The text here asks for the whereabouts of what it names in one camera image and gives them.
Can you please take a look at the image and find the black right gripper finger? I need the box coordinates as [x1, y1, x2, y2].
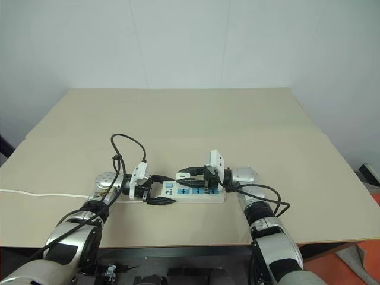
[176, 166, 206, 176]
[175, 178, 205, 188]

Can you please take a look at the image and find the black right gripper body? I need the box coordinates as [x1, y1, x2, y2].
[202, 164, 221, 191]

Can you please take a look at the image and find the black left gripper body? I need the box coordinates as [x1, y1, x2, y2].
[135, 175, 156, 203]

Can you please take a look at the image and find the white power strip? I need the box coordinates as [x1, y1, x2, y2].
[117, 180, 227, 206]

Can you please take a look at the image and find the grey black box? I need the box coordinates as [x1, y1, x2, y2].
[357, 162, 380, 188]

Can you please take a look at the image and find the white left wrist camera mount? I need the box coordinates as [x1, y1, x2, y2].
[128, 160, 148, 199]

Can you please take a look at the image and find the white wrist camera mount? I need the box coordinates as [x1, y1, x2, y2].
[204, 149, 227, 179]
[128, 160, 148, 199]

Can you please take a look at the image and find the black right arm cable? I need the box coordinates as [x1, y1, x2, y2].
[218, 170, 292, 221]

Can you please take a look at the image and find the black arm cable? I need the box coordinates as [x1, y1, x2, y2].
[218, 170, 292, 221]
[29, 133, 148, 259]

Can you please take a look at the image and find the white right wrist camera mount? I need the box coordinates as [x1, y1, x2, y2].
[204, 149, 227, 179]

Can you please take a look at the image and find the black table frame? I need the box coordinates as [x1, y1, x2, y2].
[97, 240, 359, 264]

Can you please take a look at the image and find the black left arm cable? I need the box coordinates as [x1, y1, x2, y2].
[29, 133, 148, 259]

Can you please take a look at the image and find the small metal bracket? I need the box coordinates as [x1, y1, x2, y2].
[102, 263, 121, 281]

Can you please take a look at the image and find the white power strip cord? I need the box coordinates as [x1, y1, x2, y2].
[0, 188, 90, 199]

